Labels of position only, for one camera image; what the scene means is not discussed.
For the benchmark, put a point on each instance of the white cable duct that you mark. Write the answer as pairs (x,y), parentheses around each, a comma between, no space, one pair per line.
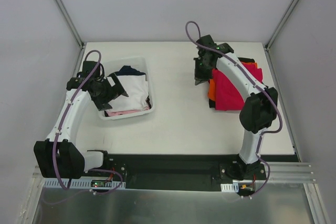
(230,188)
(87,184)

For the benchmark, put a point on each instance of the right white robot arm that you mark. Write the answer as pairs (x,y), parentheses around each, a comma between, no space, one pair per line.
(260,102)

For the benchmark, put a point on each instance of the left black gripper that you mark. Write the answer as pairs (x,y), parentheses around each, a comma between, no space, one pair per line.
(108,92)

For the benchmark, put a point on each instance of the white t shirt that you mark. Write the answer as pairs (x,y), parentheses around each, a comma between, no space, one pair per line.
(138,90)

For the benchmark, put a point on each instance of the left aluminium frame post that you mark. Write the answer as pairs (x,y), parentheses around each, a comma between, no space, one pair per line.
(62,8)

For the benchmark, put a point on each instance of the aluminium rail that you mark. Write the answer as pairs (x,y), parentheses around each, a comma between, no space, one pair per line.
(275,172)

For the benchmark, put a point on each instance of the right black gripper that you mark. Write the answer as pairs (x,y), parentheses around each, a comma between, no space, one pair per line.
(200,70)

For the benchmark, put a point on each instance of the black t shirt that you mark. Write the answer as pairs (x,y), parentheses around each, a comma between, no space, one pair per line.
(222,95)

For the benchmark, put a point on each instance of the navy t shirt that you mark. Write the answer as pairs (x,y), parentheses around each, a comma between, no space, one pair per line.
(129,71)

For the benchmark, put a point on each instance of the magenta t shirt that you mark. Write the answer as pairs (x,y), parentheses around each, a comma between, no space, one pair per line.
(227,96)

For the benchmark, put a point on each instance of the left white cable duct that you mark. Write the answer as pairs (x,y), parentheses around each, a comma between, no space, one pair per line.
(87,184)

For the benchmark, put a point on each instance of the pink t shirt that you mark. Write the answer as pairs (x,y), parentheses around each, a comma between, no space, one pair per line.
(128,113)

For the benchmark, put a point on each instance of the right white cable duct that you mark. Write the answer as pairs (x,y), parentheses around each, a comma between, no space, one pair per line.
(230,188)

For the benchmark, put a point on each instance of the white plastic laundry basket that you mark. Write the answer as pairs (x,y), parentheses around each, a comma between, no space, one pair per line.
(136,62)

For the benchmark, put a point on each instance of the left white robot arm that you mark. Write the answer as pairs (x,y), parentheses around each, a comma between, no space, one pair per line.
(57,155)

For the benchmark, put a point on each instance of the aluminium frame post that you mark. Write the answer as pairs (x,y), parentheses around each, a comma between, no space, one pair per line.
(284,19)
(62,8)

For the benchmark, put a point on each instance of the right aluminium frame post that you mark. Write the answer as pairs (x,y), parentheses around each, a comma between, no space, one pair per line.
(284,19)

